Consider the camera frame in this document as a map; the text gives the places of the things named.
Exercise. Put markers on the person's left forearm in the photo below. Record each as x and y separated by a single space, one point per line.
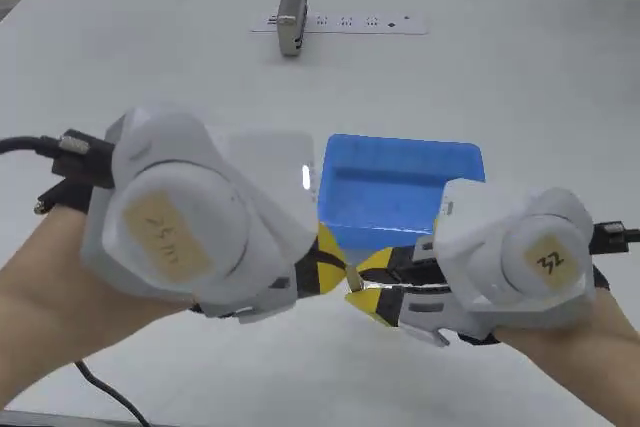
65 312

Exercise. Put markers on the person's right forearm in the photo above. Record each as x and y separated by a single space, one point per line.
575 372

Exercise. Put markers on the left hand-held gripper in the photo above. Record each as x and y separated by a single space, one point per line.
200 207

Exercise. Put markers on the blue plastic container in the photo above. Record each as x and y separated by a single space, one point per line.
390 187

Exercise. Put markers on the person's right hand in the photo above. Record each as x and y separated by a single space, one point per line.
575 327

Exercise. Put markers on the white power strip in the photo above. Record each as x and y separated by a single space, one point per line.
360 23

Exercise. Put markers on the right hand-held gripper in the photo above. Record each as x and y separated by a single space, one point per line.
515 257

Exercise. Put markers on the person's left hand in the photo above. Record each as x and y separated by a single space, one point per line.
67 207

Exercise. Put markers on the white table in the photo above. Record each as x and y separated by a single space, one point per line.
475 87

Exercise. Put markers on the grey power adapter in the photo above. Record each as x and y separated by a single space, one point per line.
292 17

